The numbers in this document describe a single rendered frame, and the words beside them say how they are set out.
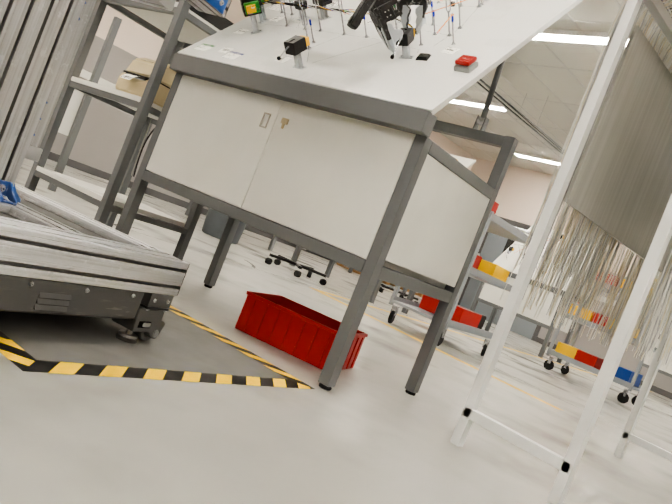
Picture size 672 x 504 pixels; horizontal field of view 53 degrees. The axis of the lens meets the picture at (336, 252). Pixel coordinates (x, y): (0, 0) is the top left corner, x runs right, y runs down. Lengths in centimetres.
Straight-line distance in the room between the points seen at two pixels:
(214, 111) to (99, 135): 753
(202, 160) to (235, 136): 17
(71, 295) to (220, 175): 107
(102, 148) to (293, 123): 791
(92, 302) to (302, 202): 87
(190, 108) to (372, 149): 86
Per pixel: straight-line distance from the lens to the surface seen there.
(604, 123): 223
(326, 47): 256
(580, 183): 218
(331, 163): 217
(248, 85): 246
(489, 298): 928
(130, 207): 277
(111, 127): 1013
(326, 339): 230
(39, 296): 146
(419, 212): 211
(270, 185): 230
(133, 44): 1018
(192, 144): 261
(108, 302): 161
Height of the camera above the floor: 42
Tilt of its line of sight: 1 degrees down
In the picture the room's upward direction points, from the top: 22 degrees clockwise
